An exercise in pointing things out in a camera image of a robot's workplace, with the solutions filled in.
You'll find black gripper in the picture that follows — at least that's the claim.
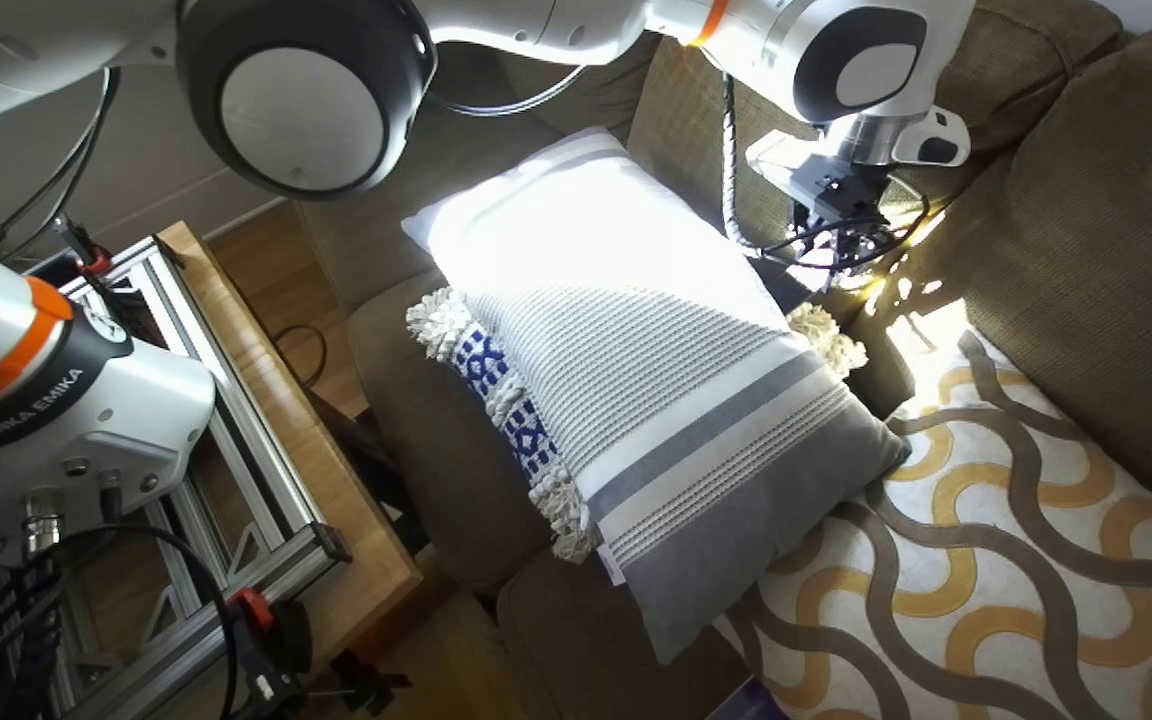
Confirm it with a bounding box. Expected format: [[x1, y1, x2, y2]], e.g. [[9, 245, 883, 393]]
[[775, 142, 890, 232]]

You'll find grey white striped pillow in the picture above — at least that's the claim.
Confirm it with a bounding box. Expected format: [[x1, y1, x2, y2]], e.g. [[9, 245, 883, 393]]
[[396, 125, 913, 669]]

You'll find yellow grey wave pattern pillow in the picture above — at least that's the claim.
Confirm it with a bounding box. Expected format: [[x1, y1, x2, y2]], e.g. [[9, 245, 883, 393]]
[[711, 323, 1152, 720]]

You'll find olive brown sofa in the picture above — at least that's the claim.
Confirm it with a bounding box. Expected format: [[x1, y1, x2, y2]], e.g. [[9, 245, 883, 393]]
[[288, 0, 1152, 720]]

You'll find dark blue book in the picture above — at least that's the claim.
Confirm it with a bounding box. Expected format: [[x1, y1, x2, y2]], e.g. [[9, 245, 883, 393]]
[[711, 678, 792, 720]]

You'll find red black clamp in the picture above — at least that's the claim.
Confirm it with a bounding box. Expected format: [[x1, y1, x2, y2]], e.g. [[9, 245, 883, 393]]
[[223, 583, 417, 720]]

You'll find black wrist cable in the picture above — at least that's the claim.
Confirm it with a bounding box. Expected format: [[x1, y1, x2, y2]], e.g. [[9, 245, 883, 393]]
[[717, 70, 934, 272]]

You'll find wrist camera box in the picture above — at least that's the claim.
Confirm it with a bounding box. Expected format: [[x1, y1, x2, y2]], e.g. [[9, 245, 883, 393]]
[[883, 103, 974, 173]]

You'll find thin black floor cable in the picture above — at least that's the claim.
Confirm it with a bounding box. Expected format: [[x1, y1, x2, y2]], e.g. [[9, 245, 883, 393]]
[[270, 318, 335, 393]]

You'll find aluminium profile frame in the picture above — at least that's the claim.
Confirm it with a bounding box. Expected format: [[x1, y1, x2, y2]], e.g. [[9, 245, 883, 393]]
[[50, 234, 351, 720]]

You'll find black looped cable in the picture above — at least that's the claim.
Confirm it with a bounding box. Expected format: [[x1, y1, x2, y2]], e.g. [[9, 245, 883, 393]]
[[0, 518, 243, 720]]

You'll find black cable bundle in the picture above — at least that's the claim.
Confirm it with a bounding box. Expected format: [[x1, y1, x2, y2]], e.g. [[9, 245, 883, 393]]
[[0, 70, 123, 259]]

